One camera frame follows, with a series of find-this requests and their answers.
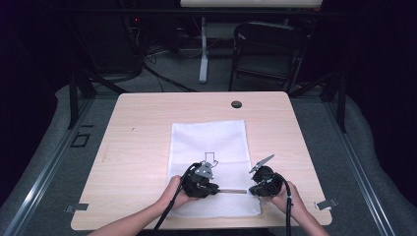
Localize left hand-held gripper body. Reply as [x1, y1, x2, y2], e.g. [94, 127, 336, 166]
[181, 161, 220, 200]

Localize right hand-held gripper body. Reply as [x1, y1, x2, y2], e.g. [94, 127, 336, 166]
[248, 153, 290, 198]

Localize white cloth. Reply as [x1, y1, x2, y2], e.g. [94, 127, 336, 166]
[166, 119, 263, 219]

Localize person's left hand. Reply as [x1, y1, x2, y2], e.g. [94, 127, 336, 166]
[161, 174, 200, 211]

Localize person's right hand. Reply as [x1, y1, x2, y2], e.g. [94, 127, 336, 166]
[262, 180, 309, 220]

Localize grey tape piece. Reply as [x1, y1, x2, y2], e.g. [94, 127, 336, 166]
[64, 203, 89, 214]
[315, 198, 339, 211]

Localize black folding chair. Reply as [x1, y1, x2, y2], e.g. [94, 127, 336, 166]
[228, 21, 310, 94]

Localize white desk leg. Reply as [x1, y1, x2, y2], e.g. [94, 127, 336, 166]
[199, 17, 209, 85]

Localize black tape rectangle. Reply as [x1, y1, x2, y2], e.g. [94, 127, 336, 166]
[70, 132, 91, 148]

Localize dark computer tower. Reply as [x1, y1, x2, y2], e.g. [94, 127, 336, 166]
[78, 13, 144, 75]

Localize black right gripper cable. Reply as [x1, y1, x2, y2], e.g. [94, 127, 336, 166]
[273, 172, 294, 236]

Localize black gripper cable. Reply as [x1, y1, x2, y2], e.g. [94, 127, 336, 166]
[273, 172, 294, 236]
[150, 162, 202, 236]

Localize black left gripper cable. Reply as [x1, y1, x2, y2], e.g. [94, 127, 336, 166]
[150, 162, 202, 236]

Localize aluminium floor rail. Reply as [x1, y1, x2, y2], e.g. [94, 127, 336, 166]
[323, 99, 396, 236]
[2, 97, 96, 236]

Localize black metal frame stand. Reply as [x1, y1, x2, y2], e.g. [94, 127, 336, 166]
[67, 65, 130, 130]
[288, 68, 348, 134]

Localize black floor cable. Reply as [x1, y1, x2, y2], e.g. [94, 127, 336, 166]
[143, 62, 198, 93]

